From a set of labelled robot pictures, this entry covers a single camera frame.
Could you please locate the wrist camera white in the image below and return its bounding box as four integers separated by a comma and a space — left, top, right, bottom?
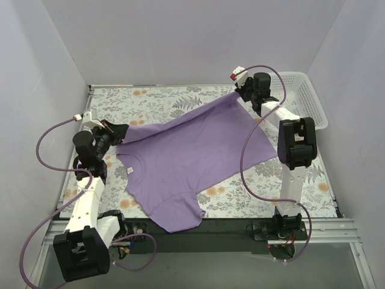
230, 66, 249, 88
73, 108, 104, 129

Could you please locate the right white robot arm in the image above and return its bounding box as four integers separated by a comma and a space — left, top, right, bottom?
231, 67, 317, 240

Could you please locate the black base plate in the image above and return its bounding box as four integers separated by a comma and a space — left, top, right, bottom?
121, 222, 147, 237
245, 219, 308, 241

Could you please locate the purple t shirt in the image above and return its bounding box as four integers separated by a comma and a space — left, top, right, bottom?
116, 92, 277, 233

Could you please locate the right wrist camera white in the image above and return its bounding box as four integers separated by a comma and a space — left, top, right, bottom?
230, 66, 249, 88

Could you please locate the aluminium frame rail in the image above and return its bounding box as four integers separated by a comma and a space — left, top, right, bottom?
45, 218, 362, 244

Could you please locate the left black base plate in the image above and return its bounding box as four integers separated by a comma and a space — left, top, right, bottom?
121, 222, 147, 237

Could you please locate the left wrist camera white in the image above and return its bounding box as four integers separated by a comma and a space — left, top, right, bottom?
73, 108, 104, 129

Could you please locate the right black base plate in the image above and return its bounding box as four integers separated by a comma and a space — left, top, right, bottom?
245, 219, 308, 241

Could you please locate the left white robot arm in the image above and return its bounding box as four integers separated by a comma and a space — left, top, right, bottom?
54, 120, 129, 282

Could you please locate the white plastic basket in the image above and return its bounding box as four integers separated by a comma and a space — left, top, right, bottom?
262, 72, 328, 143

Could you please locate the floral patterned table mat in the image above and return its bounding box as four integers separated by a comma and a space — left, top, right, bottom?
88, 86, 337, 219

